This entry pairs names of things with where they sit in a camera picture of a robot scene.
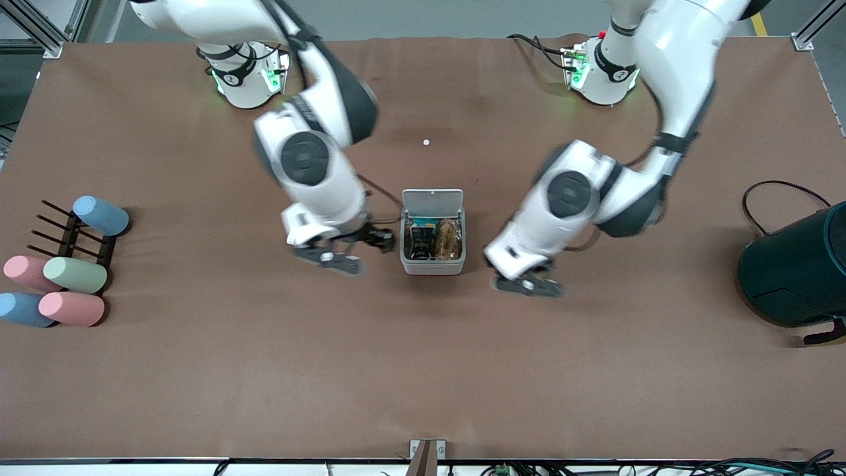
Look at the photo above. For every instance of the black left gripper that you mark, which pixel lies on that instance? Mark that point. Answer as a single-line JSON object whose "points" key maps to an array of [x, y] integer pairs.
{"points": [[538, 268]]}

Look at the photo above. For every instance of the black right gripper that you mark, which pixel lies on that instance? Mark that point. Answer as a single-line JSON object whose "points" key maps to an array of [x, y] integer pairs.
{"points": [[367, 235]]}

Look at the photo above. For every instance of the black snack wrapper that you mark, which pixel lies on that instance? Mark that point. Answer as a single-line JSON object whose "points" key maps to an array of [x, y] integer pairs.
{"points": [[422, 241]]}

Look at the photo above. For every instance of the white square trash bin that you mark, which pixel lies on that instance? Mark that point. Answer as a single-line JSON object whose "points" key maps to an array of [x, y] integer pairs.
{"points": [[433, 268]]}

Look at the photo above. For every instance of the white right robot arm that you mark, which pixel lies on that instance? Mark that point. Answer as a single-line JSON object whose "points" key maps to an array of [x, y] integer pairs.
{"points": [[304, 158]]}

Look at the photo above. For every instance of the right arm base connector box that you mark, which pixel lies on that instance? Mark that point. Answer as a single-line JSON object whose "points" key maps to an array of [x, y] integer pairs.
{"points": [[276, 69]]}

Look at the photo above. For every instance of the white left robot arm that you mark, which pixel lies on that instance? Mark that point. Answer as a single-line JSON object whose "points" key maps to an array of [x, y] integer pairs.
{"points": [[568, 195]]}

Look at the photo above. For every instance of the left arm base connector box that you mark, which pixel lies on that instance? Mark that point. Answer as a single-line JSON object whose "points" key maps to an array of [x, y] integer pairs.
{"points": [[574, 66]]}

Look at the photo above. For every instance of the teal packet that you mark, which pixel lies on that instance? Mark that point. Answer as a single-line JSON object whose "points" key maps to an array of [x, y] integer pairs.
{"points": [[423, 221]]}

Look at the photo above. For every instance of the brown snack wrapper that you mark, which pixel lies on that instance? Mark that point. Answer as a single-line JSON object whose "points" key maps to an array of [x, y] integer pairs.
{"points": [[449, 239]]}

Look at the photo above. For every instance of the green terminal connector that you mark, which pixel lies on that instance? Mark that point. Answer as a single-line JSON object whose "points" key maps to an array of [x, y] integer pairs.
{"points": [[502, 470]]}

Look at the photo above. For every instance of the dark teal round container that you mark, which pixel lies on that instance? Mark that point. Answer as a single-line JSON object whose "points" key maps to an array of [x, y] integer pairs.
{"points": [[796, 271]]}

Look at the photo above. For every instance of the blue cup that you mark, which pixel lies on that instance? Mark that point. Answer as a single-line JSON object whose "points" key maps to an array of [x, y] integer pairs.
{"points": [[102, 216], [23, 309]]}

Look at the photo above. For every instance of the green cup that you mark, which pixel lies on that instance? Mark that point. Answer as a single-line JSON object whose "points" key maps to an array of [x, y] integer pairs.
{"points": [[76, 275]]}

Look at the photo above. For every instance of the black cup rack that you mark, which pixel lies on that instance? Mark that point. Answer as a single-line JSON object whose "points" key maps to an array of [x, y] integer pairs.
{"points": [[69, 241]]}

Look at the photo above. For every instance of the pink cup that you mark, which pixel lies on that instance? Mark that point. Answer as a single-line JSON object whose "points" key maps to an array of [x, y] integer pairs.
{"points": [[71, 309], [25, 271]]}

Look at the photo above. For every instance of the metal edge bracket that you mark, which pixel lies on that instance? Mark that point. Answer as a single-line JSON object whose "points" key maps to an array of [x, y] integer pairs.
{"points": [[426, 453]]}

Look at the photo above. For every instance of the aluminium frame profile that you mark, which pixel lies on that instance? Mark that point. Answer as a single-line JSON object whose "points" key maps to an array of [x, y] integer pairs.
{"points": [[39, 30], [809, 33]]}

